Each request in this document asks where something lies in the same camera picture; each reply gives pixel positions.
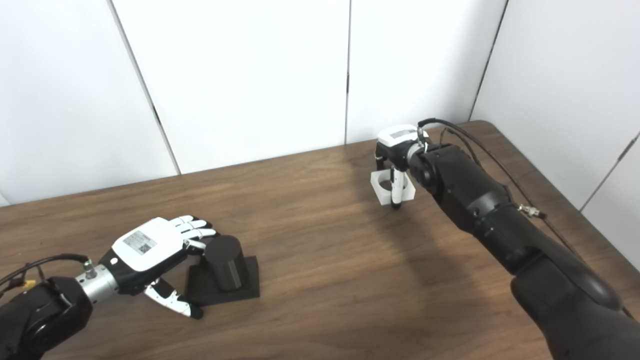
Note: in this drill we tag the black peg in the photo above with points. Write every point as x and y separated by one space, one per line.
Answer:
227 270

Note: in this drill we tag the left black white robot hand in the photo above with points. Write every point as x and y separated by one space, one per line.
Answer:
145 250

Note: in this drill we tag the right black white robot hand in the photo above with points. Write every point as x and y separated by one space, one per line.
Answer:
397 145

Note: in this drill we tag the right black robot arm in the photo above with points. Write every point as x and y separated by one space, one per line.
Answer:
500 225

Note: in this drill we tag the white square piece with hole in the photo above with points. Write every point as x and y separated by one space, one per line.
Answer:
409 192

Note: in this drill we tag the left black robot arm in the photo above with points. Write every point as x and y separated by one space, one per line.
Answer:
40 315

